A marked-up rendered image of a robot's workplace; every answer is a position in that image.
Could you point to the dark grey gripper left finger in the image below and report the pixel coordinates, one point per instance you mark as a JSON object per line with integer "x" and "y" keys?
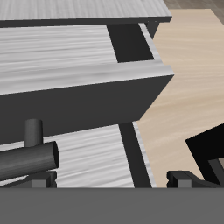
{"x": 43, "y": 179}

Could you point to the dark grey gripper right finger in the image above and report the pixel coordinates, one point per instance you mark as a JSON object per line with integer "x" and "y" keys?
{"x": 180, "y": 179}

